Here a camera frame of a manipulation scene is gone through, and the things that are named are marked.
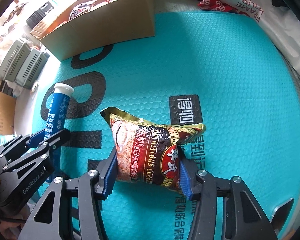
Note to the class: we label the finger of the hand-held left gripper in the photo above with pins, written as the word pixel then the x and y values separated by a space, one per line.
pixel 57 140
pixel 36 137

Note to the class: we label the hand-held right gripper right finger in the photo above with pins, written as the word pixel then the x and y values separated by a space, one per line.
pixel 186 180

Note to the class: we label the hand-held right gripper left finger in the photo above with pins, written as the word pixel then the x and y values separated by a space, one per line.
pixel 110 177

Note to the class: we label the blue tablet tube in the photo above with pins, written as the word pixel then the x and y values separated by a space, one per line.
pixel 60 110

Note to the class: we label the brown cereal packet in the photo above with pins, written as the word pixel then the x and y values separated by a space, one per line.
pixel 145 152

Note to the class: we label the silver purple snack packet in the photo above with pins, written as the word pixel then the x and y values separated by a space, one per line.
pixel 81 11

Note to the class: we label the large brown cardboard box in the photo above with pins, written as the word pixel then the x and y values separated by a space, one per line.
pixel 1 112

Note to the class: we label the grey plastic crate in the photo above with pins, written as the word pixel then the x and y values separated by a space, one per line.
pixel 12 60
pixel 31 67

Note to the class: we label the white plastic bags pile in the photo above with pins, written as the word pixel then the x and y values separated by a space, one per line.
pixel 0 41

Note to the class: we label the teal bubble mailer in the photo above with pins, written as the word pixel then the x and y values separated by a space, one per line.
pixel 227 80

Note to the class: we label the black plastic crate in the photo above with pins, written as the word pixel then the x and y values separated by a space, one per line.
pixel 40 13

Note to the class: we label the red white printed packet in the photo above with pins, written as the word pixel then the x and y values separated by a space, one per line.
pixel 215 5

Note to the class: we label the white printed plastic bag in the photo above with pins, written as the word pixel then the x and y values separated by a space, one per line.
pixel 272 17

